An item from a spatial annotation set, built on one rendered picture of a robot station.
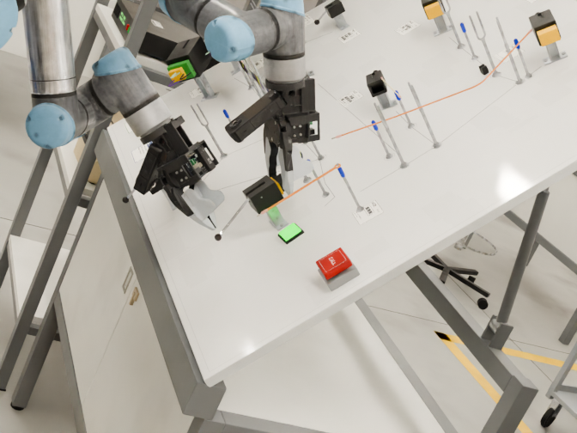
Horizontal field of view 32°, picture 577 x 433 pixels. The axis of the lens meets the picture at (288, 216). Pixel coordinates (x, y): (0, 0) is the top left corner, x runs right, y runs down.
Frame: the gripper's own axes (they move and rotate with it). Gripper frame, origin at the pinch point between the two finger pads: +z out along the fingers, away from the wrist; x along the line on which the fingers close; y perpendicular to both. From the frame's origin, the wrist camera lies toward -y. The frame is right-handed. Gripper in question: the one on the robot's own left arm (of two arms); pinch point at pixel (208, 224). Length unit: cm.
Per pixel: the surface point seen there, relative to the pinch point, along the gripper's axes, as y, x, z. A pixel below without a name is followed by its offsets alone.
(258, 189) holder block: 9.1, 6.6, -0.5
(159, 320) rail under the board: -13.3, -11.0, 10.0
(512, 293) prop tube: 33, 25, 43
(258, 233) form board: 2.7, 7.6, 7.1
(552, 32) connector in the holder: 59, 43, 4
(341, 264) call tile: 26.6, -8.6, 13.8
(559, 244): -110, 379, 176
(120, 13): -64, 94, -47
